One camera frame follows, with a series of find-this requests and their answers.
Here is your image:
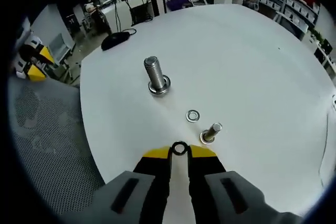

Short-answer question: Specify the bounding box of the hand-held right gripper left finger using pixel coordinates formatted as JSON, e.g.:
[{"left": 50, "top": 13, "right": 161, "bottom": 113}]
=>
[{"left": 90, "top": 145, "right": 174, "bottom": 224}]

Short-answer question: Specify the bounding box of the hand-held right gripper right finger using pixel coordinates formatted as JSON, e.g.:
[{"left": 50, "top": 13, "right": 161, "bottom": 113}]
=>
[{"left": 186, "top": 144, "right": 302, "bottom": 224}]

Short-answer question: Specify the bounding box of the small threaded steel stud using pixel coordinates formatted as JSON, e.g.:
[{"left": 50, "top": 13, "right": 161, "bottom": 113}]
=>
[{"left": 199, "top": 122, "right": 223, "bottom": 146}]

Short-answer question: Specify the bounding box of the large threaded steel stud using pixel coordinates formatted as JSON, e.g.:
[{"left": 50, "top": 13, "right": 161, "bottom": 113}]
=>
[{"left": 143, "top": 55, "right": 172, "bottom": 96}]

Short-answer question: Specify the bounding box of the black computer mouse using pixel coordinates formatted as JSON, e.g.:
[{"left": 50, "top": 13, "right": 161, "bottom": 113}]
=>
[{"left": 100, "top": 31, "right": 131, "bottom": 51}]

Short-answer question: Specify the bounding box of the grey mesh office chair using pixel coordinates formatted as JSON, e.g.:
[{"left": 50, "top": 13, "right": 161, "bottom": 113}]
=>
[{"left": 7, "top": 79, "right": 106, "bottom": 222}]

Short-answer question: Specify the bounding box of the shelf with white bins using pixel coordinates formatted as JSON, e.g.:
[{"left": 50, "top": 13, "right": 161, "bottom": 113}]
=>
[{"left": 258, "top": 0, "right": 321, "bottom": 35}]

